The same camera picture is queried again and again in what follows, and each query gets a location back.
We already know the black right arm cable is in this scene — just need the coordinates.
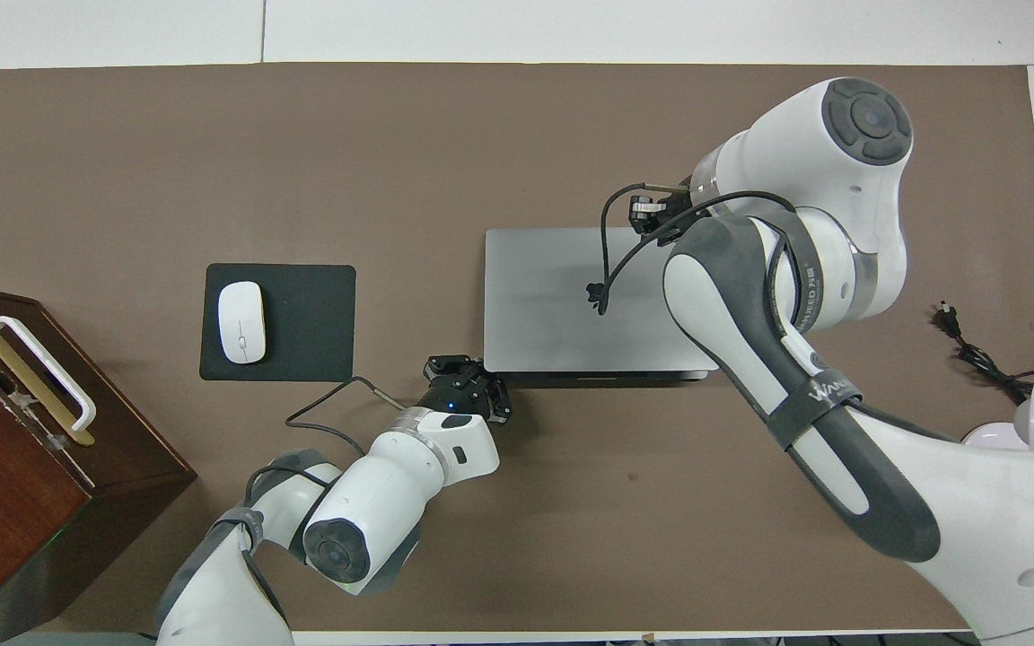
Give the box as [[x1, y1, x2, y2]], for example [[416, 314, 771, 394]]
[[586, 182, 798, 317]]

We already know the black mouse pad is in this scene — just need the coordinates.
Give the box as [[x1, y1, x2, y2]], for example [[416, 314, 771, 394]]
[[200, 263, 357, 382]]

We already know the grey laptop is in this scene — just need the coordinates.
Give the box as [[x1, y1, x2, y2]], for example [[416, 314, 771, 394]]
[[484, 227, 721, 383]]

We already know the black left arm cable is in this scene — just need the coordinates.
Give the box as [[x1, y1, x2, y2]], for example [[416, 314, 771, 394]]
[[285, 376, 412, 455]]

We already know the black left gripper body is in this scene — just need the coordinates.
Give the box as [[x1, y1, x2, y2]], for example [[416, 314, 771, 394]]
[[417, 369, 496, 422]]

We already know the brown table mat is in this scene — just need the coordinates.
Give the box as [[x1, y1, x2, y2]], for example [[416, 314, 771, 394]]
[[0, 63, 1034, 634]]

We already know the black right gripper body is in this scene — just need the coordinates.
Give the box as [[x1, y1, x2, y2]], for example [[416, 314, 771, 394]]
[[650, 195, 694, 242]]

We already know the black lamp power cable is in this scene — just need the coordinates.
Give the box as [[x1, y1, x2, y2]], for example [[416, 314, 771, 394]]
[[930, 302, 1034, 406]]

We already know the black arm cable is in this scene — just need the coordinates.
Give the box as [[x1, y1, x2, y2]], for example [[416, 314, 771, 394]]
[[586, 182, 798, 317], [285, 376, 412, 455]]

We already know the brass plate on box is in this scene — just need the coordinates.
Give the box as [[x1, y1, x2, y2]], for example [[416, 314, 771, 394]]
[[0, 316, 97, 448]]

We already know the dark brown wooden box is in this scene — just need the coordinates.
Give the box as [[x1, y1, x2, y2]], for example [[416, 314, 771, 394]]
[[0, 280, 198, 643]]

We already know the white computer mouse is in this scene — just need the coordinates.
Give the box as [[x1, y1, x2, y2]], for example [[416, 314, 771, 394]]
[[217, 282, 267, 364]]

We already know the white box handle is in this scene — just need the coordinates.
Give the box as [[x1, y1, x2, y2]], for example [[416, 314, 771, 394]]
[[0, 316, 98, 432]]

